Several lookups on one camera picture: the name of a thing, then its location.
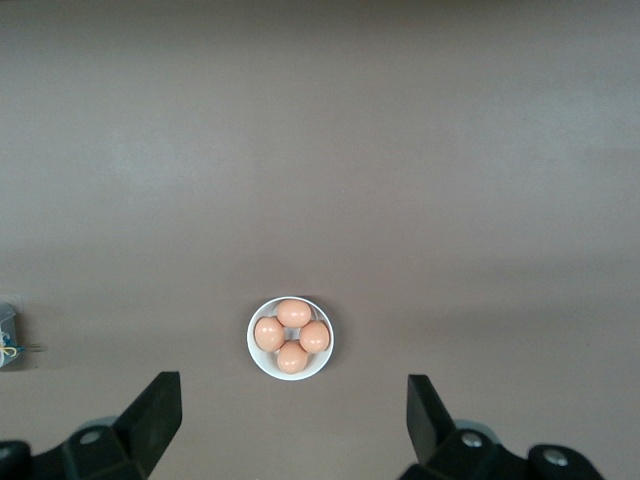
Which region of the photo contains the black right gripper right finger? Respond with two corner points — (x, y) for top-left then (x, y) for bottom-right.
(405, 374), (606, 480)

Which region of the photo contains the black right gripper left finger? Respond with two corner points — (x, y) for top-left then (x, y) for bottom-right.
(0, 370), (182, 480)

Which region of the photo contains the brown egg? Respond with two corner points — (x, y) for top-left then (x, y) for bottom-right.
(298, 319), (331, 354)
(276, 298), (312, 329)
(253, 315), (287, 353)
(276, 339), (310, 375)

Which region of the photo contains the clear plastic egg carton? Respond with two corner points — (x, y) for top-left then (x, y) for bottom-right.
(0, 301), (26, 371)

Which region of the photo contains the white round bowl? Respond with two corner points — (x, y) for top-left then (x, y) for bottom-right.
(246, 295), (335, 383)

